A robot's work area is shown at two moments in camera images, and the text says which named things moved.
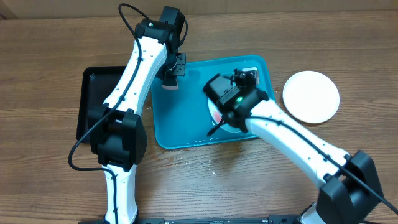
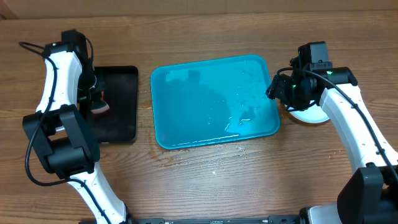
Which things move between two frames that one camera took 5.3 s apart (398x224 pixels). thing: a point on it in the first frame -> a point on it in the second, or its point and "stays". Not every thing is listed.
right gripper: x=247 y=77 -> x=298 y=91
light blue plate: x=218 y=116 -> x=314 y=114
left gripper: x=182 y=69 -> x=86 y=95
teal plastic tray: x=180 y=117 stays
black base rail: x=270 y=219 stays
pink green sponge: x=170 y=88 -> x=99 y=106
